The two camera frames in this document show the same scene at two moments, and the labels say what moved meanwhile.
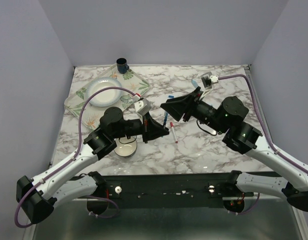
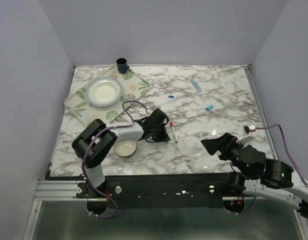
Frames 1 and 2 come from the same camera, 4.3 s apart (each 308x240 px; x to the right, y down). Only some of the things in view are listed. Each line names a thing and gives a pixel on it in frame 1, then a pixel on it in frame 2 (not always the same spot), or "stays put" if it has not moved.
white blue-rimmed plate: x=106 y=97 stays put
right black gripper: x=177 y=107 → x=226 y=142
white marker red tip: x=171 y=125 stays put
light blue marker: x=194 y=83 stays put
